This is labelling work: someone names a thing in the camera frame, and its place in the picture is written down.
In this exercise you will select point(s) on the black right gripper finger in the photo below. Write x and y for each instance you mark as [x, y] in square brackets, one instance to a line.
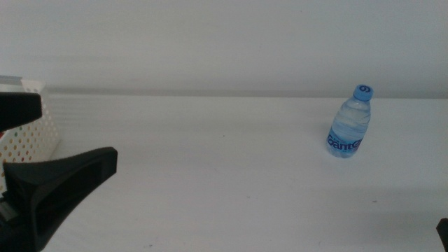
[443, 231]

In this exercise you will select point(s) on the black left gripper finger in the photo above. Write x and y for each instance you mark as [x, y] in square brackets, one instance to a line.
[19, 108]
[59, 182]

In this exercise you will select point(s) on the clear water bottle blue cap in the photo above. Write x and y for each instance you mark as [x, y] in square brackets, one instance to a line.
[350, 126]

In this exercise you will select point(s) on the white perforated plastic basket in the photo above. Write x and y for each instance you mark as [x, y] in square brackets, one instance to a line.
[35, 85]

